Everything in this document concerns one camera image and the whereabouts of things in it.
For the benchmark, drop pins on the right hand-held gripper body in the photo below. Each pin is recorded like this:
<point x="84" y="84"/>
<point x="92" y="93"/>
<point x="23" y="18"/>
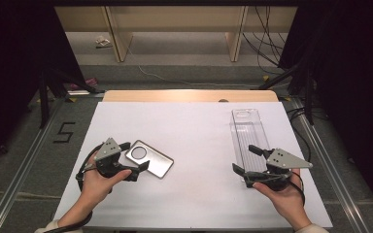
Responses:
<point x="285" y="160"/>

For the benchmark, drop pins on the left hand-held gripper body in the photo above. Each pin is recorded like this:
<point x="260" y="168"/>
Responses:
<point x="110" y="149"/>

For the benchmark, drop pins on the clear plastic tray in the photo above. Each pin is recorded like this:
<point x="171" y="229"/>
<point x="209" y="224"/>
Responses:
<point x="249" y="136"/>

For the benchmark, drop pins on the grey phone case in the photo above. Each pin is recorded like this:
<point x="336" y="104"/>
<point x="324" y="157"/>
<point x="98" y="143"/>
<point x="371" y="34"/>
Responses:
<point x="158" y="163"/>

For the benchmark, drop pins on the person's right hand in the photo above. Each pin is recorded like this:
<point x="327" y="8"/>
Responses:
<point x="288" y="200"/>

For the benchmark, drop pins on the person's left hand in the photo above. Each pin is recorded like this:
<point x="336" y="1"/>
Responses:
<point x="96" y="187"/>

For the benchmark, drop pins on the white table sheet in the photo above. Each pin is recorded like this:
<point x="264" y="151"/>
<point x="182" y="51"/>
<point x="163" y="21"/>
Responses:
<point x="191" y="187"/>

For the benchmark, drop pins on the flat white object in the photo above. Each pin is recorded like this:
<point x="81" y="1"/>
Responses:
<point x="77" y="93"/>

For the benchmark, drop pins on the black metal stand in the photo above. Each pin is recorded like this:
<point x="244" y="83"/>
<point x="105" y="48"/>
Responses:
<point x="309" y="97"/>

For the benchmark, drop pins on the pink object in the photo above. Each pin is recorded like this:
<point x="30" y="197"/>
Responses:
<point x="89" y="82"/>

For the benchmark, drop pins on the black tripod stand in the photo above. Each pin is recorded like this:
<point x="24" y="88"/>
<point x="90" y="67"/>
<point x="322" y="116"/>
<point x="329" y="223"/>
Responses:
<point x="43" y="103"/>

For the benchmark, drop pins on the dark curtain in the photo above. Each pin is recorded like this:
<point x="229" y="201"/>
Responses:
<point x="16" y="64"/>
<point x="353" y="81"/>

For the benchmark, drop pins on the crumpled white paper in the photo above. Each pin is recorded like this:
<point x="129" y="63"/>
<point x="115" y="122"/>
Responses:
<point x="102" y="41"/>

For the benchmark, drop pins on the light wooden shelf unit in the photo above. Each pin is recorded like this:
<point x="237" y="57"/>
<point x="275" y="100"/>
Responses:
<point x="175" y="19"/>

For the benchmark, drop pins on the metal floor rail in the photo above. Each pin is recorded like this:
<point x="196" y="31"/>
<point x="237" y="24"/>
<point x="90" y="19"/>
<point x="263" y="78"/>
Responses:
<point x="19" y="181"/>
<point x="330" y="168"/>

